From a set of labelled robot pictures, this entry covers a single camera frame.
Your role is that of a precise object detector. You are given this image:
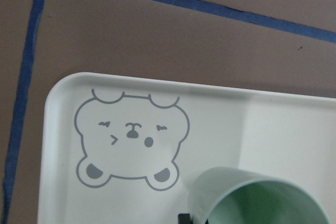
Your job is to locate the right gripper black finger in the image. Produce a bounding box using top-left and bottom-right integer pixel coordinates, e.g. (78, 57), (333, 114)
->
(178, 213), (191, 224)

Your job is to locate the white bear print tray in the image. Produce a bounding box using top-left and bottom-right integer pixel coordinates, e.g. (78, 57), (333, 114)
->
(37, 72), (335, 223)

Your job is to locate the light green plastic cup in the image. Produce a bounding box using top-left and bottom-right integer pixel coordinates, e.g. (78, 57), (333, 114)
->
(188, 167), (331, 223)

